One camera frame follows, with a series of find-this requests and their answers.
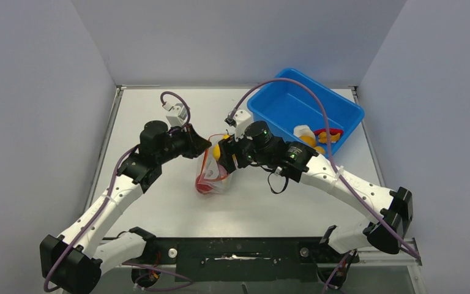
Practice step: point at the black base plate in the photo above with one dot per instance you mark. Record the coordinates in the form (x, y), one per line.
(241, 259)

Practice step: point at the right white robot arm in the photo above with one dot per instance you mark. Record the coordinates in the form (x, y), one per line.
(387, 213)

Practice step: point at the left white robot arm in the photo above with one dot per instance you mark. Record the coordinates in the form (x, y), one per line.
(76, 259)

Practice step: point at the orange fried toy piece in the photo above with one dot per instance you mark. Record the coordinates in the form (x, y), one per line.
(326, 138)

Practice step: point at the clear zip top bag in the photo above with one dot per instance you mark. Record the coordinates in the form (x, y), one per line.
(209, 168)

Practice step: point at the yellow toy pepper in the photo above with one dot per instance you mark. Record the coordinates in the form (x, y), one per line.
(216, 153)

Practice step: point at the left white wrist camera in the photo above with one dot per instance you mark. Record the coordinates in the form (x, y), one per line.
(178, 115)

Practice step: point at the small orange toy fruit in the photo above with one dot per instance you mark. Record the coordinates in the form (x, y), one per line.
(320, 150)

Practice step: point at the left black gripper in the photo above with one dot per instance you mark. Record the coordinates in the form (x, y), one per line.
(196, 144)

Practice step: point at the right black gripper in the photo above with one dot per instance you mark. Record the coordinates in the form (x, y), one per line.
(229, 147)

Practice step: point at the red toy apple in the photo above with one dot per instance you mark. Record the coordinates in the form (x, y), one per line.
(204, 186)

